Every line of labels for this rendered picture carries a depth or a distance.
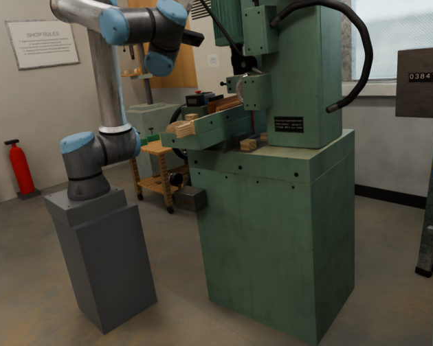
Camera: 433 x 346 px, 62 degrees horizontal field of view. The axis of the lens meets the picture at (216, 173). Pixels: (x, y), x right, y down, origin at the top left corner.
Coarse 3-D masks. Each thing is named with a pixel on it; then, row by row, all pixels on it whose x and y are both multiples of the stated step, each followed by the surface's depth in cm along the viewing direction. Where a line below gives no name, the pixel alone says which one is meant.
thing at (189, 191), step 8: (176, 192) 157; (184, 192) 155; (192, 192) 154; (200, 192) 154; (176, 200) 159; (184, 200) 155; (192, 200) 152; (200, 200) 154; (184, 208) 157; (192, 208) 153; (200, 208) 155
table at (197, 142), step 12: (240, 120) 149; (264, 120) 163; (168, 132) 140; (204, 132) 133; (216, 132) 138; (228, 132) 144; (168, 144) 142; (180, 144) 138; (192, 144) 133; (204, 144) 133
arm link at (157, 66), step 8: (152, 48) 107; (152, 56) 107; (160, 56) 106; (168, 56) 108; (176, 56) 111; (144, 64) 110; (152, 64) 109; (160, 64) 109; (168, 64) 108; (152, 72) 112; (160, 72) 111; (168, 72) 111
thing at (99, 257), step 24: (120, 216) 162; (72, 240) 157; (96, 240) 156; (120, 240) 164; (144, 240) 173; (72, 264) 170; (96, 264) 158; (120, 264) 166; (144, 264) 175; (96, 288) 160; (120, 288) 168; (144, 288) 178; (96, 312) 164; (120, 312) 170
